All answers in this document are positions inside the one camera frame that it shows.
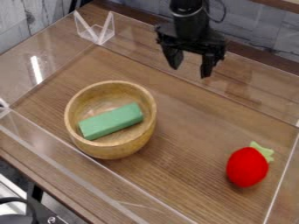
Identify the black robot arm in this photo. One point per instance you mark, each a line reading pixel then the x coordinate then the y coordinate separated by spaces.
pixel 189 34

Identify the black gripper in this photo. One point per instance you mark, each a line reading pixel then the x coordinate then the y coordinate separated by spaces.
pixel 210 45

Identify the wooden bowl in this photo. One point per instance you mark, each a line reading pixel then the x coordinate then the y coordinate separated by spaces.
pixel 99 98

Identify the red plush strawberry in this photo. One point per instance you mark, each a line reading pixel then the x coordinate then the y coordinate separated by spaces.
pixel 249 164

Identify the green rectangular block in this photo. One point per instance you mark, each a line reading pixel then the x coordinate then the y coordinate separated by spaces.
pixel 111 121

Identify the clear acrylic enclosure wall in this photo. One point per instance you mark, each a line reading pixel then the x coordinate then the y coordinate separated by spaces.
pixel 173 183

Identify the black table leg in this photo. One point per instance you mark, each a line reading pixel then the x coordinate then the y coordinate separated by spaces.
pixel 34 193

